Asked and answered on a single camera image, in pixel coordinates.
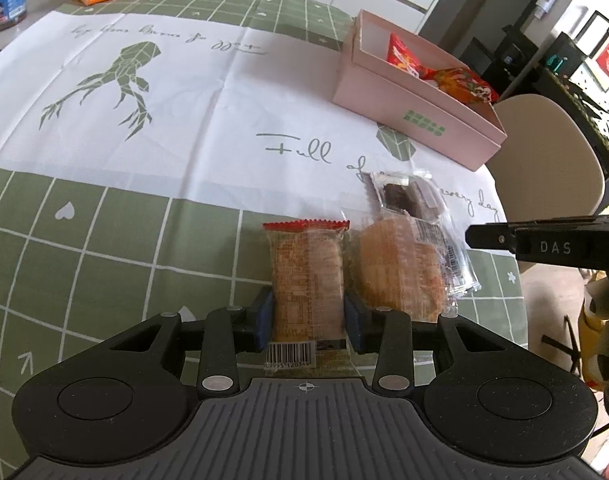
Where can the beige upholstered chair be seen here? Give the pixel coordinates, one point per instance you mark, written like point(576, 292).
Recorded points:
point(549, 160)

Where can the clear dark brownie packet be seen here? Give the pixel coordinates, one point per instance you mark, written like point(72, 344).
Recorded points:
point(399, 195)

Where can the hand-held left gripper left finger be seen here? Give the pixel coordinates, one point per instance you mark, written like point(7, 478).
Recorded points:
point(264, 322)

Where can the beige tubular object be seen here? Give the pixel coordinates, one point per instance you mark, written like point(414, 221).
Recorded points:
point(604, 325)

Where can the red stick snack packet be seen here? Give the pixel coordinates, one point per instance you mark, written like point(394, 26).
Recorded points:
point(402, 55)

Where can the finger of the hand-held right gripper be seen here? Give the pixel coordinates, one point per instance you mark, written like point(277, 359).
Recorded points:
point(489, 237)

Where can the green checked tablecloth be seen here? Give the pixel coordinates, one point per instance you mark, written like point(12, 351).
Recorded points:
point(84, 240)

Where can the red-edged cracker packet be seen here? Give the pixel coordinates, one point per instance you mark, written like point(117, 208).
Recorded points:
point(307, 280)

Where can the pink cardboard box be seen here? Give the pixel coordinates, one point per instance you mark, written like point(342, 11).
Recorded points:
point(384, 95)

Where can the dark shelf unit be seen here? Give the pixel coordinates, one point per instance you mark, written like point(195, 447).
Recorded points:
point(524, 55)

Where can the white printed table runner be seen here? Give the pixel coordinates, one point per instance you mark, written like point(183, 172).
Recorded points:
point(184, 110)

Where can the red roast chicken packet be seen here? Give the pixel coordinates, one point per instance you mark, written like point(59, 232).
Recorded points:
point(459, 82)

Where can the clear round cakes packet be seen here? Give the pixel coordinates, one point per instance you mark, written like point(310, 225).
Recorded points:
point(399, 270)

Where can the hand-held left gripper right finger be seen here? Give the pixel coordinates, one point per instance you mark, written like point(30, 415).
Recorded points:
point(354, 327)

